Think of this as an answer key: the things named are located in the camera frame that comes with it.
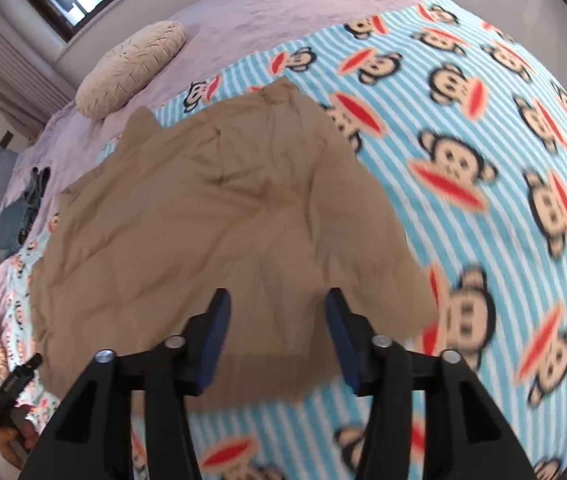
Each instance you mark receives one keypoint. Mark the tan quilted jacket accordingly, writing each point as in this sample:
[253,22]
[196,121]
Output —
[260,195]

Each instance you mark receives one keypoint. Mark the lavender bedspread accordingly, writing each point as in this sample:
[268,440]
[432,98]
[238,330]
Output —
[230,38]

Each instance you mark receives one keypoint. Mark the left hand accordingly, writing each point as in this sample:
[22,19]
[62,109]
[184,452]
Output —
[25,436]

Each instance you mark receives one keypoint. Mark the cream knitted pillow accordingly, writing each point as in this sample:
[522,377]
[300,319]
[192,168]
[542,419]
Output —
[127,68]

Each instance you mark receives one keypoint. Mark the right lavender curtain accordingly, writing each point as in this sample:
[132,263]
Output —
[31,91]

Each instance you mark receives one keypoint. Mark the folded dark jeans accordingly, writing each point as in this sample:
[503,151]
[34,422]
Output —
[16,219]

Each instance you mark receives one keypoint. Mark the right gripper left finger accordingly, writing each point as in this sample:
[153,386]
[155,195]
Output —
[90,434]

